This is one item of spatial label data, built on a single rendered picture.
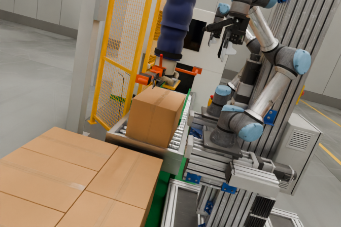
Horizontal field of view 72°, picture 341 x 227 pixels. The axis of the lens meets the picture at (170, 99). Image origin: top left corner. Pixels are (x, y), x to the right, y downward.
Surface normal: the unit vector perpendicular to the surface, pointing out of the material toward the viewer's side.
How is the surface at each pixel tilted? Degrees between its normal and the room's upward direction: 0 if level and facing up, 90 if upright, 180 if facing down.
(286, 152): 90
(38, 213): 0
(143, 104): 90
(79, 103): 90
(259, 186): 90
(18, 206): 0
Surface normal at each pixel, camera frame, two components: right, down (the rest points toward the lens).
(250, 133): 0.31, 0.48
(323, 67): -0.11, 0.27
